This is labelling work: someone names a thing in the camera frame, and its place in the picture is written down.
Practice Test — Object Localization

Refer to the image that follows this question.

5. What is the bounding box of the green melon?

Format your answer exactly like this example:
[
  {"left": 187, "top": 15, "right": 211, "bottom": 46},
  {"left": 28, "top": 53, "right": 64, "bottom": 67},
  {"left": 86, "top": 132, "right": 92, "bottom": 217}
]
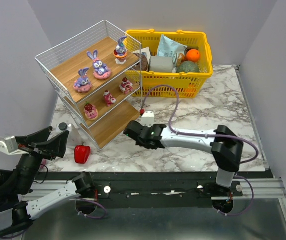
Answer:
[{"left": 176, "top": 61, "right": 200, "bottom": 74}]

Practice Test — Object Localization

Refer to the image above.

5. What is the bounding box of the purple pink donut toy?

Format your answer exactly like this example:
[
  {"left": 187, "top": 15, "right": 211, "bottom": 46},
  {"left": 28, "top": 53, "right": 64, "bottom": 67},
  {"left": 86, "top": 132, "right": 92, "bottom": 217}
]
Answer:
[{"left": 73, "top": 67, "right": 92, "bottom": 94}]

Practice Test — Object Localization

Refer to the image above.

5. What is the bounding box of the red bear toy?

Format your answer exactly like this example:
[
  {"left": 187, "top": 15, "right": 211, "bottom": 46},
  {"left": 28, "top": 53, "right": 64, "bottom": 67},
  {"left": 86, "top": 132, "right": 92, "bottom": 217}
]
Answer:
[{"left": 103, "top": 90, "right": 117, "bottom": 107}]

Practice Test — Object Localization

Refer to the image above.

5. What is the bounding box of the pink strawberry donut toy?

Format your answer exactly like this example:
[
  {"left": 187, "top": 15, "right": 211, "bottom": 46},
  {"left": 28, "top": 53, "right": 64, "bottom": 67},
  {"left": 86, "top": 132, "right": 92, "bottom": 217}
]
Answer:
[{"left": 83, "top": 101, "right": 99, "bottom": 121}]

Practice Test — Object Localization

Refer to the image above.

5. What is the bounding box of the orange fruit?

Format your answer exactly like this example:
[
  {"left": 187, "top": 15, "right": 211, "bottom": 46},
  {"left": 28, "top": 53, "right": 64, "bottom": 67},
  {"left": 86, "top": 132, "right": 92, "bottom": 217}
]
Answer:
[{"left": 186, "top": 49, "right": 201, "bottom": 63}]

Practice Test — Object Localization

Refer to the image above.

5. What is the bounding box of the white wire wooden shelf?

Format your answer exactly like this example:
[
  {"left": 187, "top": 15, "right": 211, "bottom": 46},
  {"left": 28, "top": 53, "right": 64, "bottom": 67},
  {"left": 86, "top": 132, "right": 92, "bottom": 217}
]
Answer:
[{"left": 35, "top": 20, "right": 142, "bottom": 150}]

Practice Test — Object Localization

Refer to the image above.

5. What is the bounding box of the purple bunny sundae toy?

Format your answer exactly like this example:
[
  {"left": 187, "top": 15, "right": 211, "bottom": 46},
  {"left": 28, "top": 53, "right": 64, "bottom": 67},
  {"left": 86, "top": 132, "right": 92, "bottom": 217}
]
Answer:
[{"left": 113, "top": 36, "right": 128, "bottom": 65}]

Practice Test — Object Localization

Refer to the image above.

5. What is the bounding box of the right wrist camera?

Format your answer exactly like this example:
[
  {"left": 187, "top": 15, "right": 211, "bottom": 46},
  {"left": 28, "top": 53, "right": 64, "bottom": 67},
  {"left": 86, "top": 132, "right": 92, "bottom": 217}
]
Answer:
[{"left": 140, "top": 110, "right": 155, "bottom": 127}]

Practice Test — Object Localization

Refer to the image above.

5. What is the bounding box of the light blue snack bag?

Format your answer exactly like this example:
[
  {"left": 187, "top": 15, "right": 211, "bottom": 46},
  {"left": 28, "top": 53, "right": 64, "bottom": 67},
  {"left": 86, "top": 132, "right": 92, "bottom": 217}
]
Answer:
[{"left": 156, "top": 34, "right": 187, "bottom": 65}]

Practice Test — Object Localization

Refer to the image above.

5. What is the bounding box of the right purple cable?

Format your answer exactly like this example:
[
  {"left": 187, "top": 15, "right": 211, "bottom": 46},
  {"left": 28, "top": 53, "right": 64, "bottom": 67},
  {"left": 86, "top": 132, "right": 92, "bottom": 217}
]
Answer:
[{"left": 139, "top": 84, "right": 260, "bottom": 217}]

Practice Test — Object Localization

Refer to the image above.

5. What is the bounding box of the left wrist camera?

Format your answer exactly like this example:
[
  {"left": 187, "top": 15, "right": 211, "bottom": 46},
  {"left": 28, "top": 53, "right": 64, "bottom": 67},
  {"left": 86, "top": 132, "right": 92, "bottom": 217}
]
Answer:
[{"left": 0, "top": 136, "right": 21, "bottom": 156}]

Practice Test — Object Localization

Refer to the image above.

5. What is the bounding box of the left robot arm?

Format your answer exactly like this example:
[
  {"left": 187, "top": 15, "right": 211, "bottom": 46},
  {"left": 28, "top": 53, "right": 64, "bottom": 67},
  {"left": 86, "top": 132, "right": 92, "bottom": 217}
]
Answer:
[{"left": 0, "top": 126, "right": 97, "bottom": 238}]

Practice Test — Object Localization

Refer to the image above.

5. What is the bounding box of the brown round container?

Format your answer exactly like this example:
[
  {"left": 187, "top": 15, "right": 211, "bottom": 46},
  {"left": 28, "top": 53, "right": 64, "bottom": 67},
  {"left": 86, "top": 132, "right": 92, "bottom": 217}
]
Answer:
[{"left": 133, "top": 52, "right": 149, "bottom": 72}]

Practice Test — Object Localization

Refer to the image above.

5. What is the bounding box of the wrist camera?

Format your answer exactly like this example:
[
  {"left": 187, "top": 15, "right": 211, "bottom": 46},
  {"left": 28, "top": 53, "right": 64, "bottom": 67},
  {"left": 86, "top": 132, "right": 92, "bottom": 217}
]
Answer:
[
  {"left": 0, "top": 136, "right": 21, "bottom": 156},
  {"left": 140, "top": 110, "right": 155, "bottom": 127}
]

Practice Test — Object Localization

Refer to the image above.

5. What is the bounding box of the red strawberry cake toy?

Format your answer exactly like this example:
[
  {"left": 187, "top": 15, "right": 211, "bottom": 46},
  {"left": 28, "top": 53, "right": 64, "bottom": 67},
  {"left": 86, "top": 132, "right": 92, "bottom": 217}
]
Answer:
[{"left": 119, "top": 77, "right": 133, "bottom": 95}]

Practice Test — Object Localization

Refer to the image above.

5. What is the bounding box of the pink round toy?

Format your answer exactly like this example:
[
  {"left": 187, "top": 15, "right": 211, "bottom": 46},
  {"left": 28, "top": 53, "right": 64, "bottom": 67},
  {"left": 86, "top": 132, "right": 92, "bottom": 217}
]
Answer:
[{"left": 39, "top": 159, "right": 47, "bottom": 171}]

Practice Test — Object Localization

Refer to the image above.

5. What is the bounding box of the purple bunny donut toy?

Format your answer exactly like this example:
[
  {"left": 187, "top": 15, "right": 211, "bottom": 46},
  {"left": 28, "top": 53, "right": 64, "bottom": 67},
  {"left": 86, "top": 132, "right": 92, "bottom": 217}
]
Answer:
[{"left": 86, "top": 49, "right": 112, "bottom": 81}]

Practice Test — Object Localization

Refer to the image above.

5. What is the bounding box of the yellow plastic basket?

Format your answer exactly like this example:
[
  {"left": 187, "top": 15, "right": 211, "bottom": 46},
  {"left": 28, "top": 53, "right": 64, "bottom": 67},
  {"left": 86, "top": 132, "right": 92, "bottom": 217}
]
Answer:
[{"left": 126, "top": 29, "right": 213, "bottom": 99}]

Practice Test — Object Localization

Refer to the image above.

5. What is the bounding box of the red bell pepper toy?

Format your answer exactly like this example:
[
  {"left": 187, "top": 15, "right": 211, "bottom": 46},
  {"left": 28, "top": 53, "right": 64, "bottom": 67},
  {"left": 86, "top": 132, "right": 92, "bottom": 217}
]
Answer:
[{"left": 74, "top": 145, "right": 91, "bottom": 165}]

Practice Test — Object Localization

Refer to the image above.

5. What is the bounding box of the white bottle black cap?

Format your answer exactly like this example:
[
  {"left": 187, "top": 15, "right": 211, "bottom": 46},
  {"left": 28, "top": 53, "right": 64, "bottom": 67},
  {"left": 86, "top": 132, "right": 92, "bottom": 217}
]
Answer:
[{"left": 55, "top": 122, "right": 84, "bottom": 148}]

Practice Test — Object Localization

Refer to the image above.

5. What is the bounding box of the grey box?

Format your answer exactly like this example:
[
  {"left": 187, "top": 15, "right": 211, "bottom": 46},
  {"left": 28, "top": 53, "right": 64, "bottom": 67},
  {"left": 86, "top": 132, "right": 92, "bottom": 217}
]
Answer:
[{"left": 149, "top": 56, "right": 174, "bottom": 73}]

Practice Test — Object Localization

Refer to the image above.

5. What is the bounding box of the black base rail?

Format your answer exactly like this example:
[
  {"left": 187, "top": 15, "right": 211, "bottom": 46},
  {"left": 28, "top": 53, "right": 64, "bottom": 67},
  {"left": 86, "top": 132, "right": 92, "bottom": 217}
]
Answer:
[{"left": 27, "top": 172, "right": 243, "bottom": 209}]

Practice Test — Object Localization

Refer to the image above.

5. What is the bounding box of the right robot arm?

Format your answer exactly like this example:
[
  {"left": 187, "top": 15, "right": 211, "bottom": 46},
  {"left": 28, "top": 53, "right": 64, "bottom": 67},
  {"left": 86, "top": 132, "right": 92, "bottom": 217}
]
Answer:
[{"left": 123, "top": 120, "right": 244, "bottom": 188}]

